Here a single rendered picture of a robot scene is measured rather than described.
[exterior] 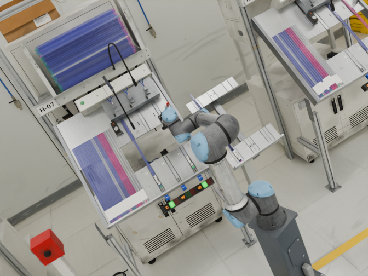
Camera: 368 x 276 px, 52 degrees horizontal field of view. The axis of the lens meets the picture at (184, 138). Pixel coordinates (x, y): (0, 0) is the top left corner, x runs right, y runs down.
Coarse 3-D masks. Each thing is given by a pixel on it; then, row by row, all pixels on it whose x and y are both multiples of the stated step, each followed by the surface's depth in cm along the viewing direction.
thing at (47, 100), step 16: (32, 0) 203; (0, 16) 200; (128, 16) 215; (144, 48) 225; (32, 64) 207; (48, 80) 228; (48, 96) 223; (48, 112) 223; (144, 160) 265; (256, 240) 254; (128, 256) 245
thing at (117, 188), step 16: (96, 144) 225; (112, 144) 224; (80, 160) 222; (96, 160) 222; (112, 160) 221; (96, 176) 219; (112, 176) 218; (128, 176) 218; (96, 192) 216; (112, 192) 216; (128, 192) 215; (144, 192) 215; (112, 208) 213; (128, 208) 213
